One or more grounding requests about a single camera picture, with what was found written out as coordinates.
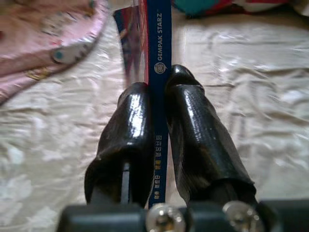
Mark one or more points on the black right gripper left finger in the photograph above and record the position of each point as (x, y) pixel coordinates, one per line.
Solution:
(130, 135)

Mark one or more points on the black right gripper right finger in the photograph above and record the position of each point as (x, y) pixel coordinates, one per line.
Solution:
(200, 135)

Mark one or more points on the colourful comic book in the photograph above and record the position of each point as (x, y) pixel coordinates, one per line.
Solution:
(159, 36)

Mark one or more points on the grey floral bed sheet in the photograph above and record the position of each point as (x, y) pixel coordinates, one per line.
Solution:
(241, 96)

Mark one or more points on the red blue star cushion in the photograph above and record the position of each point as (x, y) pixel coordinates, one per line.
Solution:
(198, 6)

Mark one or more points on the pink cartoon blanket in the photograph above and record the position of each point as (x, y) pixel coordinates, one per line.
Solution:
(36, 36)

